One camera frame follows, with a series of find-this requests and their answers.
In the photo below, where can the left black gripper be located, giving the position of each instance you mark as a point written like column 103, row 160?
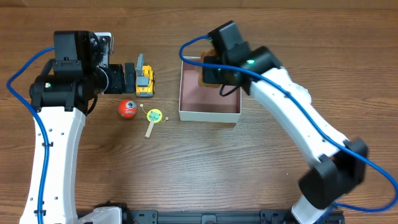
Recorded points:
column 129, row 78

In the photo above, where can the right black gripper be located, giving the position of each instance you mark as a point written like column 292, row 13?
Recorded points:
column 210, row 74

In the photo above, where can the yellow toy crane truck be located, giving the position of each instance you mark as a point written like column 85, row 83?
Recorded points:
column 145, row 79

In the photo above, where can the brown plush toy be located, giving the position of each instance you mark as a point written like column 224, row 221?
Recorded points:
column 209, row 52

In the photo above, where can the white plush duck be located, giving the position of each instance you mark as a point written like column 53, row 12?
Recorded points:
column 302, row 92

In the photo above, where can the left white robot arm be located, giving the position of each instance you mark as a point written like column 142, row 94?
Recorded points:
column 61, row 97

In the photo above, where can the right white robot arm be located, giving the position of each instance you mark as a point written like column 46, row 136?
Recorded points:
column 337, row 165

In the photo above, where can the white box pink interior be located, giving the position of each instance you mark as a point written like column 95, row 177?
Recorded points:
column 200, row 103

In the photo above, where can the red ball toy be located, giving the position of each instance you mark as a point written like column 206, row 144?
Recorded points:
column 127, row 109

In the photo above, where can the yellow cat rattle drum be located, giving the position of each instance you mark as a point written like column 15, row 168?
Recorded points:
column 154, row 116

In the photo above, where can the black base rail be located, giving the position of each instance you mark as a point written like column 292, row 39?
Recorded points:
column 265, row 216

